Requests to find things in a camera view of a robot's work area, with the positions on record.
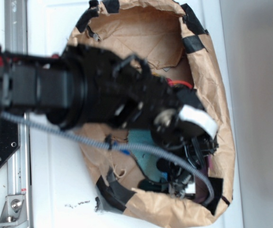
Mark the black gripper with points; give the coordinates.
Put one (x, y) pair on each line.
(194, 152)

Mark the multicolour twisted rope toy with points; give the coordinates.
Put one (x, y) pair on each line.
(160, 81)

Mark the dark green plastic pickle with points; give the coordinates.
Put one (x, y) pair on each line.
(147, 185)

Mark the brown paper bag bin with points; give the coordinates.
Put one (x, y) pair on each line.
(169, 35)

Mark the teal cloth rag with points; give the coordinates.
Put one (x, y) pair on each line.
(145, 160)

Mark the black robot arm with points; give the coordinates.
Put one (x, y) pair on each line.
(93, 85)

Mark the aluminium extrusion rail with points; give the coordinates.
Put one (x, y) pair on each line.
(18, 165)

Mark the metal corner bracket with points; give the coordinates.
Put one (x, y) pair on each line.
(14, 213)

